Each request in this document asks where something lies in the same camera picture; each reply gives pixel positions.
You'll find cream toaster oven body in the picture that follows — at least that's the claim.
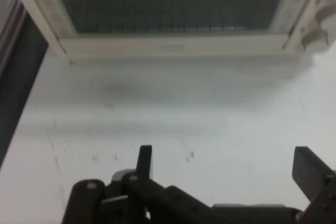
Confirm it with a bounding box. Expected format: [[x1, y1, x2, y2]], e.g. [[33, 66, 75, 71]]
[[5, 0, 336, 58]]

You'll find metal wire oven rack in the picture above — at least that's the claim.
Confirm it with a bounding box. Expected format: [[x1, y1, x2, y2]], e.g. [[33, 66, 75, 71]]
[[49, 0, 289, 34]]

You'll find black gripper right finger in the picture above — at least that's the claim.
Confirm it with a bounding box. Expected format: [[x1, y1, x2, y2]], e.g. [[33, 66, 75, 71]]
[[292, 146, 336, 224]]

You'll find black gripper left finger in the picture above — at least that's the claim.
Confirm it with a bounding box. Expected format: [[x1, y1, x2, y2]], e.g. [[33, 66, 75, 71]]
[[61, 144, 214, 224]]

